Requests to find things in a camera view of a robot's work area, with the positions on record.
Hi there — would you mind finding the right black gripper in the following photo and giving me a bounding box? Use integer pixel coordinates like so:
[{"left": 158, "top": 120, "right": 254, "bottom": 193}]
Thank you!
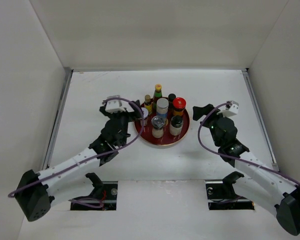
[{"left": 193, "top": 104, "right": 232, "bottom": 147}]

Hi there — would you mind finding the chili sauce jar red lid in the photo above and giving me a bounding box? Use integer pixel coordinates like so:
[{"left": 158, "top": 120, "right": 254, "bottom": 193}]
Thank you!
[{"left": 172, "top": 97, "right": 187, "bottom": 116}]

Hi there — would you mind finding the white powder bottle black cap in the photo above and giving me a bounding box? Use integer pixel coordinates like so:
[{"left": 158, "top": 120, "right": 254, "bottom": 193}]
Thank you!
[{"left": 169, "top": 115, "right": 183, "bottom": 136}]

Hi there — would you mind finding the short jar with white lid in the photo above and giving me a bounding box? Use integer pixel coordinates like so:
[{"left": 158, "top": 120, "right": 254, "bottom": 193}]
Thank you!
[{"left": 139, "top": 107, "right": 149, "bottom": 126}]

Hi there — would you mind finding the small yellow-label dark bottle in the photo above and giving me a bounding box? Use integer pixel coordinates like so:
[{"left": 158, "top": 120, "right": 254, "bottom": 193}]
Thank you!
[{"left": 144, "top": 94, "right": 153, "bottom": 115}]

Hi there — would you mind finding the small spice jar black lid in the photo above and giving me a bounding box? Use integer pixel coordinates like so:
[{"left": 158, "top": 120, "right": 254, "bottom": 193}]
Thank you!
[{"left": 168, "top": 93, "right": 176, "bottom": 111}]

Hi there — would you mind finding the blue-label jar silver lid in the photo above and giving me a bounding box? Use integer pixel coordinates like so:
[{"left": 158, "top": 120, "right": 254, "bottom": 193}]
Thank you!
[{"left": 156, "top": 97, "right": 169, "bottom": 119}]

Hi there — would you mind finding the green-label sauce bottle yellow cap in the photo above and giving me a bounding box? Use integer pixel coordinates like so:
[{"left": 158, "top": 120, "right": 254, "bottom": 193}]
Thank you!
[{"left": 153, "top": 84, "right": 163, "bottom": 105}]

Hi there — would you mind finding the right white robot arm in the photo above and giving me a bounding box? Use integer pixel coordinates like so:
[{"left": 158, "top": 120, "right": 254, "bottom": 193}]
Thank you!
[{"left": 192, "top": 101, "right": 300, "bottom": 236}]

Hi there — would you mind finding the round red lacquer tray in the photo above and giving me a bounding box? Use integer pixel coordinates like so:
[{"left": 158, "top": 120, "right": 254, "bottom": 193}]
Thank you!
[{"left": 134, "top": 99, "right": 190, "bottom": 146}]

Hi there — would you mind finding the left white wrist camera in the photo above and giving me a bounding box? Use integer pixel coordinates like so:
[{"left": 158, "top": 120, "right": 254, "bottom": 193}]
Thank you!
[{"left": 105, "top": 95, "right": 126, "bottom": 114}]

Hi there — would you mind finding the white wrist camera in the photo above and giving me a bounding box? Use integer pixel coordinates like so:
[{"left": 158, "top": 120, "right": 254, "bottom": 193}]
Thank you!
[
  {"left": 219, "top": 100, "right": 239, "bottom": 118},
  {"left": 105, "top": 95, "right": 126, "bottom": 114}
]

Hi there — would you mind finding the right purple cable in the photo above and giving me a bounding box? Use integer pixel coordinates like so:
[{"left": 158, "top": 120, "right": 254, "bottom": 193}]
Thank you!
[{"left": 198, "top": 101, "right": 300, "bottom": 190}]

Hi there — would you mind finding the purple cable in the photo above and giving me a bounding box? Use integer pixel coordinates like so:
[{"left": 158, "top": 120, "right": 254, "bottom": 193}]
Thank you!
[
  {"left": 198, "top": 101, "right": 300, "bottom": 190},
  {"left": 7, "top": 98, "right": 145, "bottom": 199}
]

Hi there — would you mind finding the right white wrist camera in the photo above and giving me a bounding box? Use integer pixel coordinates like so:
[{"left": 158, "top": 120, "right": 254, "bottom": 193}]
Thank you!
[{"left": 219, "top": 100, "right": 239, "bottom": 118}]

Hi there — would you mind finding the right aluminium frame rail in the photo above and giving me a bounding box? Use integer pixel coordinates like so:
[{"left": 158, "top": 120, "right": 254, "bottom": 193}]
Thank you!
[{"left": 241, "top": 68, "right": 280, "bottom": 172}]

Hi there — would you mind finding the aluminium frame rail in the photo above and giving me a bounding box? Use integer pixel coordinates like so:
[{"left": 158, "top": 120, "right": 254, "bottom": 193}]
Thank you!
[
  {"left": 241, "top": 68, "right": 280, "bottom": 172},
  {"left": 40, "top": 67, "right": 73, "bottom": 170}
]

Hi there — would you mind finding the left aluminium frame rail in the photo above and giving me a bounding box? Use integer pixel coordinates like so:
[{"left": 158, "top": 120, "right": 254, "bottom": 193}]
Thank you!
[{"left": 40, "top": 67, "right": 73, "bottom": 170}]

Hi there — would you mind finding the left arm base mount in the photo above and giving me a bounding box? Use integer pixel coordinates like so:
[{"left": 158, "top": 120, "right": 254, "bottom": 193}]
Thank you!
[{"left": 70, "top": 173, "right": 119, "bottom": 211}]

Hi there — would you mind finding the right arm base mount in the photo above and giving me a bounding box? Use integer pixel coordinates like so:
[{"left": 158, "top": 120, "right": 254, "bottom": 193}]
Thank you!
[{"left": 205, "top": 171, "right": 255, "bottom": 211}]

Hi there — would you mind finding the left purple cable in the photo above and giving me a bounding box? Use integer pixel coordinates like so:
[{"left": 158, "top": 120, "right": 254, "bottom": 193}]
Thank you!
[{"left": 7, "top": 98, "right": 145, "bottom": 199}]

